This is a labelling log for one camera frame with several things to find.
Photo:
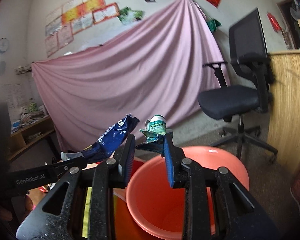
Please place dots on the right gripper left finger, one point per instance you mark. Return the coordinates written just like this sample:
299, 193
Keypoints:
124, 161

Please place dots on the colourful striped blanket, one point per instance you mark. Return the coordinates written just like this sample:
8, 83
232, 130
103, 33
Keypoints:
60, 214

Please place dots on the person left hand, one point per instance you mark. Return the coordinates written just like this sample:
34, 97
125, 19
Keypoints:
17, 207

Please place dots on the round wall clock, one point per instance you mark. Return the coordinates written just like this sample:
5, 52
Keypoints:
4, 45

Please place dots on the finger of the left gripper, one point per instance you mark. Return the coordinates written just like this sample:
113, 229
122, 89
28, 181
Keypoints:
59, 169

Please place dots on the blue foil snack wrapper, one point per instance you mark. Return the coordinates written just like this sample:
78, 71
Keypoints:
107, 143

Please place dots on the green wrapper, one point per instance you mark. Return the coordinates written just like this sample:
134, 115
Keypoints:
154, 131

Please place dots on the black office chair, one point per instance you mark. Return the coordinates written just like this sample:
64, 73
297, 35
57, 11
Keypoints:
250, 60

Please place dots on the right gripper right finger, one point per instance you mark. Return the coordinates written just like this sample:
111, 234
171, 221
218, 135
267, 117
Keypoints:
173, 155

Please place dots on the wooden panel board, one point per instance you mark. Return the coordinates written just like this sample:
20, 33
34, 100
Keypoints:
284, 124

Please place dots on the wooden shelf desk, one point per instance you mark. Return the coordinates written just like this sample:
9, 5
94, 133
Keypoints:
27, 137

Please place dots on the pink plastic basin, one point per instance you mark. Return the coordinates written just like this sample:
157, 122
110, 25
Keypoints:
149, 208

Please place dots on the certificates on wall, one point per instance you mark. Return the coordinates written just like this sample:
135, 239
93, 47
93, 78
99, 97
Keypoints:
73, 17

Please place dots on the pink hanging sheet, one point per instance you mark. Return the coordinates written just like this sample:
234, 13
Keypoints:
155, 67

